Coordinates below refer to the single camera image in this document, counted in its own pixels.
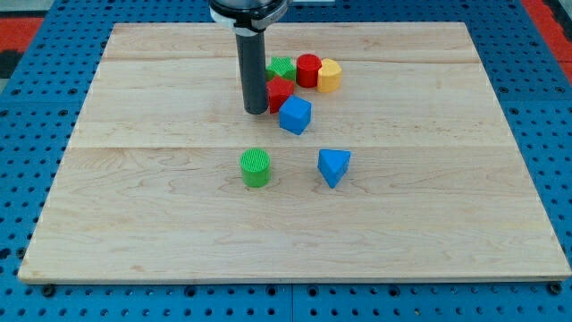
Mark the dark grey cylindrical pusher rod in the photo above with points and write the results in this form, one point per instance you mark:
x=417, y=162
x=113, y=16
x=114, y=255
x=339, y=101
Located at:
x=251, y=56

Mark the blue cube block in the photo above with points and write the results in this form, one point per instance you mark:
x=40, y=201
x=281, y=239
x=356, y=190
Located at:
x=295, y=115

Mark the blue triangle block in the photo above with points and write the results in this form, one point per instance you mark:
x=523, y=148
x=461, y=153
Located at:
x=333, y=164

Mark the green star block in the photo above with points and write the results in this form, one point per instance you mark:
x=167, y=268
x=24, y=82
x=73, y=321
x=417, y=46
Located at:
x=281, y=66

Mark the red hexagon block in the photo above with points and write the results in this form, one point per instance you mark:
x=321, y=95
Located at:
x=278, y=91

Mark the red cylinder block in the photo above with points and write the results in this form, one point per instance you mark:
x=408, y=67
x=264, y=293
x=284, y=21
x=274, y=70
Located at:
x=308, y=66

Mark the yellow half-round block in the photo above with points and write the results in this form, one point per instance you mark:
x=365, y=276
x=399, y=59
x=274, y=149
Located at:
x=329, y=76

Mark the green cylinder block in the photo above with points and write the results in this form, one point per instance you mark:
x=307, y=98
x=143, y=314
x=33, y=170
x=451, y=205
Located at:
x=255, y=165

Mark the light wooden board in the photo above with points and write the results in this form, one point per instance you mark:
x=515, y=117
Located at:
x=150, y=190

